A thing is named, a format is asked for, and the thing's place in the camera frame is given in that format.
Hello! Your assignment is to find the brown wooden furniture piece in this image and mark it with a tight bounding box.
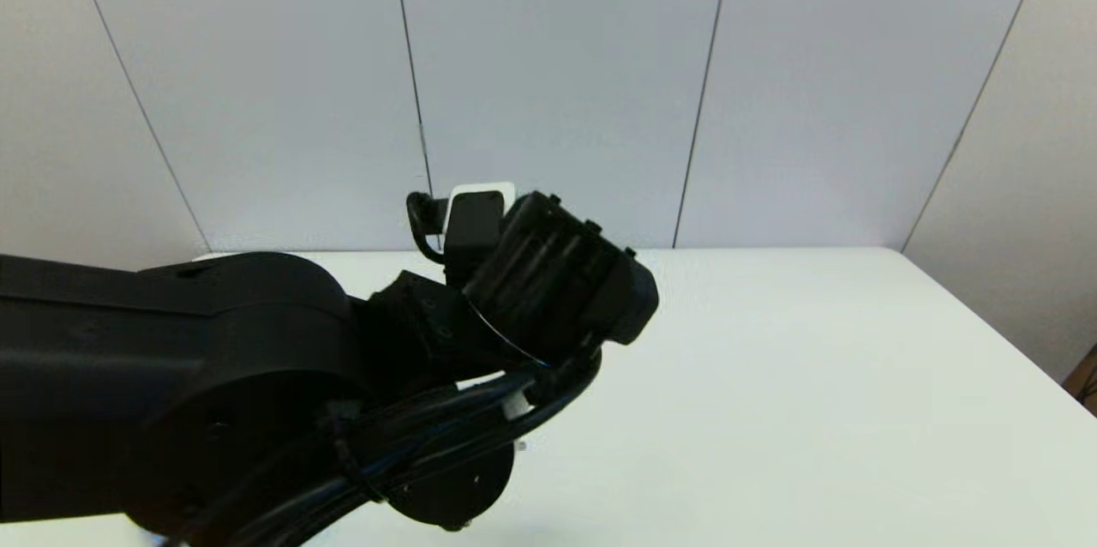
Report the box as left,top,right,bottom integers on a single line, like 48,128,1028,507
1061,344,1097,419

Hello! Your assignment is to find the black and white wrist camera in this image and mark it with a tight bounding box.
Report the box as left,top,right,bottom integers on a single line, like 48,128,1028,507
443,182,518,287

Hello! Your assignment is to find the short black camera cable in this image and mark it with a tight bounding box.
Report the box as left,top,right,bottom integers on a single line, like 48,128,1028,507
405,190,448,265

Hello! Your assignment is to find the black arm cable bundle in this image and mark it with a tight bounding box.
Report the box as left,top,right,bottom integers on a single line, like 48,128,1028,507
163,348,602,547

